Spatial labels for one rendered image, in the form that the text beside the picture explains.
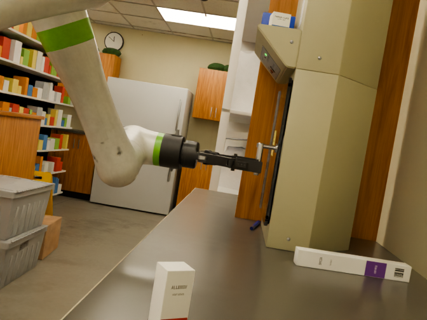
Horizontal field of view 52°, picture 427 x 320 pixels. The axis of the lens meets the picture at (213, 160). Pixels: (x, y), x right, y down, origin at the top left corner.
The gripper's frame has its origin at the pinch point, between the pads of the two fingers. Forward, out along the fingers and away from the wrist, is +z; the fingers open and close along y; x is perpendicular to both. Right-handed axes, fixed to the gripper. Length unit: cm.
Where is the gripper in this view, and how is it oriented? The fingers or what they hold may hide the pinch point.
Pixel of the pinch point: (256, 165)
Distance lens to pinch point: 120.0
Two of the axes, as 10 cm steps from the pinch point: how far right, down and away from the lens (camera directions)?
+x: -1.6, 9.9, 0.6
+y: 0.7, -0.4, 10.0
